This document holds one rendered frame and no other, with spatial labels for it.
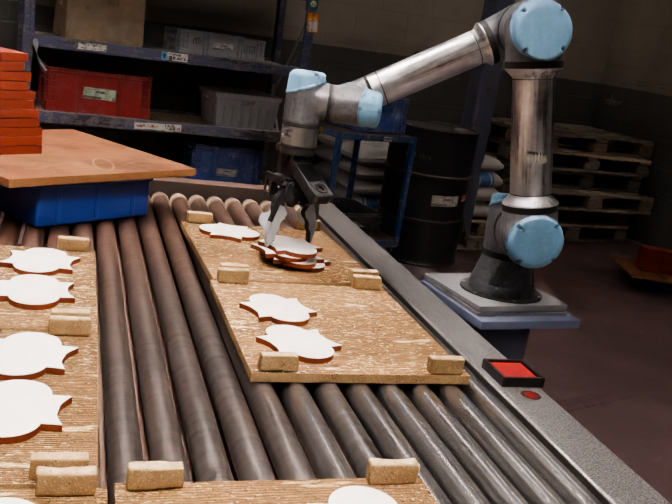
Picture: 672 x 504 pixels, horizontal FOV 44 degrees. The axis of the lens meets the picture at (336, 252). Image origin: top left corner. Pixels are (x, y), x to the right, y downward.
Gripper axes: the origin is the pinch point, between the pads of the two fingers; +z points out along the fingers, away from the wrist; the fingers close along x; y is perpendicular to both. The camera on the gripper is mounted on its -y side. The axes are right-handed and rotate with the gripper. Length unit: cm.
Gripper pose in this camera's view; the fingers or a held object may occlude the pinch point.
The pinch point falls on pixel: (290, 243)
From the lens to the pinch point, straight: 174.6
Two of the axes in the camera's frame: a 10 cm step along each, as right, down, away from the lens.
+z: -1.5, 9.5, 2.6
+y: -6.1, -3.0, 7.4
